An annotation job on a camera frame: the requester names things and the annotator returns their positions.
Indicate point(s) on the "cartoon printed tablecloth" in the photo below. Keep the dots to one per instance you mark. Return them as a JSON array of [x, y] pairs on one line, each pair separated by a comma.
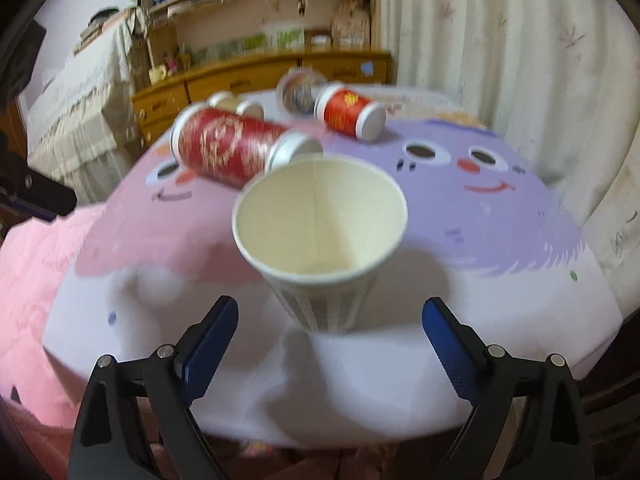
[[475, 260]]

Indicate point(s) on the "pink blanket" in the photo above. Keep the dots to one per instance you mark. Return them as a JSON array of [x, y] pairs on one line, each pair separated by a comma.
[[30, 310]]

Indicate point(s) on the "cream paper cup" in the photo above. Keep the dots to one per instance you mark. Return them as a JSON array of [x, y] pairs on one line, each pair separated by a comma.
[[225, 101]]

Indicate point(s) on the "small red paper cup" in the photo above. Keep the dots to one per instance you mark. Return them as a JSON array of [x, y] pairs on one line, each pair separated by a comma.
[[345, 108]]

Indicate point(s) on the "brown doll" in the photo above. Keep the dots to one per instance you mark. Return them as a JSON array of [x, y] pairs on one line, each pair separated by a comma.
[[351, 22]]

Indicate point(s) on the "white striped paper cup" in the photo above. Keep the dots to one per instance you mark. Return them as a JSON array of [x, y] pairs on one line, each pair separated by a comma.
[[320, 220]]

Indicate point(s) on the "dark screen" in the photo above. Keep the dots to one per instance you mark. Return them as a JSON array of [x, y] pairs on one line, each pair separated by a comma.
[[22, 60]]

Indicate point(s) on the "cream lace cloth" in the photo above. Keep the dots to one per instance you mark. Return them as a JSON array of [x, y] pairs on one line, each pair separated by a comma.
[[75, 100]]

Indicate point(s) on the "cream curtain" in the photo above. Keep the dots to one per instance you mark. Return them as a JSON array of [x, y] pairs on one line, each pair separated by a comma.
[[500, 35]]

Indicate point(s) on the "wooden drawer cabinet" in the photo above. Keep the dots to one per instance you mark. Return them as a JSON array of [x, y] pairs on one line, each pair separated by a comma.
[[225, 82]]

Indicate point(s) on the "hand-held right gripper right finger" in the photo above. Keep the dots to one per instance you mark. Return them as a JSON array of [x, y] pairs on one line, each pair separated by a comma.
[[450, 350]]

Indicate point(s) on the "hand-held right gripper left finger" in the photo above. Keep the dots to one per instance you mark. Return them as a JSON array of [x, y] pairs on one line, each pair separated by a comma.
[[210, 350]]

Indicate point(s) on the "wooden bookshelf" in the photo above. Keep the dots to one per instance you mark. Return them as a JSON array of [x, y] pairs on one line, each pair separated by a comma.
[[215, 15]]

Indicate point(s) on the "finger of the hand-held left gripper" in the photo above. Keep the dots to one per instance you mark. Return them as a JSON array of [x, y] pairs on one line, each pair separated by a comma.
[[35, 187]]

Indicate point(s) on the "large red patterned paper cup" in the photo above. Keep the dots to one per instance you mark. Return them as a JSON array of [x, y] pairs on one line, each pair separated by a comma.
[[225, 145]]

